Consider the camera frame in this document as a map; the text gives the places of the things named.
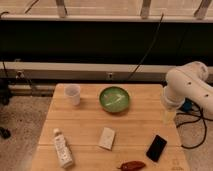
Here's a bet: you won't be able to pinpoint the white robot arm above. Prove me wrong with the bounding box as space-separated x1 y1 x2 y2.
161 61 213 124

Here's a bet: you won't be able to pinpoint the white sponge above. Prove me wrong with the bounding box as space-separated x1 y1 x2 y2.
99 127 115 150

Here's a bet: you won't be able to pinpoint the blue power box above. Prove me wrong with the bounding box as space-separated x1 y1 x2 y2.
180 99 193 112

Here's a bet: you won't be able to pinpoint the green bowl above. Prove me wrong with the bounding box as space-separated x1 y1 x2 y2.
99 86 130 113

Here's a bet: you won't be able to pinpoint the red chili pepper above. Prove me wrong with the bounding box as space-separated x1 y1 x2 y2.
119 161 146 171

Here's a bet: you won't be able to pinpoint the translucent plastic cup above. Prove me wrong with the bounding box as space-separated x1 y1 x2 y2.
64 84 81 106

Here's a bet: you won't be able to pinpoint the white plastic bottle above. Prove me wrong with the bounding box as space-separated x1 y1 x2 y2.
53 128 74 168

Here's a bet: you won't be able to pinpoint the black object on floor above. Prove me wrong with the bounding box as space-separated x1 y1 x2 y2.
0 127 11 139

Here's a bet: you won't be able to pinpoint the black floor cables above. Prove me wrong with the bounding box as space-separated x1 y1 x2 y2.
175 101 213 150

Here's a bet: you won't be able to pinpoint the black hanging cable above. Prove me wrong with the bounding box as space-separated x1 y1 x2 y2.
124 13 165 83

